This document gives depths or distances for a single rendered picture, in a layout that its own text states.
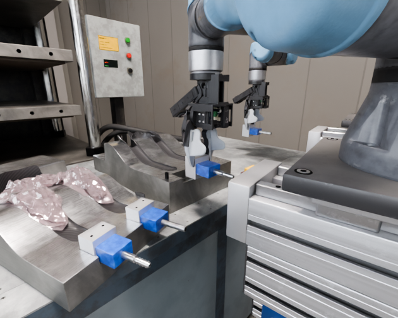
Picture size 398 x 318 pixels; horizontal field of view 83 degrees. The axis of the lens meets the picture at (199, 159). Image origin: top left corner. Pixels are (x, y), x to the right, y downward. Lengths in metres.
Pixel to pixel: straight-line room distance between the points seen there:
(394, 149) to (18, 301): 0.53
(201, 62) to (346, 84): 1.86
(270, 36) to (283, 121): 2.20
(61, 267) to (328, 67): 2.20
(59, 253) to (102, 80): 1.08
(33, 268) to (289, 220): 0.39
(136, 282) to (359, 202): 0.52
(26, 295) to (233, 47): 2.47
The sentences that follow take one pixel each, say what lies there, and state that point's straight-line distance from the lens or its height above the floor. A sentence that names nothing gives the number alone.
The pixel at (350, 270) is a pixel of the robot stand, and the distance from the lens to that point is 0.32.
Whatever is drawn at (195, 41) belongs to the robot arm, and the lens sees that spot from 0.51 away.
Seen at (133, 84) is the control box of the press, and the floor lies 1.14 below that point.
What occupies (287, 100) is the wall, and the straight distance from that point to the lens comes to 2.35.
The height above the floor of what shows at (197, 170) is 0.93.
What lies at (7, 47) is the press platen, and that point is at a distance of 1.26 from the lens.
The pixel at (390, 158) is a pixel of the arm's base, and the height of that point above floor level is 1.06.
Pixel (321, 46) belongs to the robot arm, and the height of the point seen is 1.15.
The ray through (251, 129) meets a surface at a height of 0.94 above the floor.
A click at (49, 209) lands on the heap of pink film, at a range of 0.54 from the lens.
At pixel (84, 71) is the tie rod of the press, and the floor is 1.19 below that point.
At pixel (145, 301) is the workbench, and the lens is 0.70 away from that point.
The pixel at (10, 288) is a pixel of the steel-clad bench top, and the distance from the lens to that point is 0.54.
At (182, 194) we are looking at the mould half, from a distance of 0.63.
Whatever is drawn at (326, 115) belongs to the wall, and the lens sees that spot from 2.29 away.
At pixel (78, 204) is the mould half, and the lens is 0.57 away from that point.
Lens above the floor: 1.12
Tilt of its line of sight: 17 degrees down
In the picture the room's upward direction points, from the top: straight up
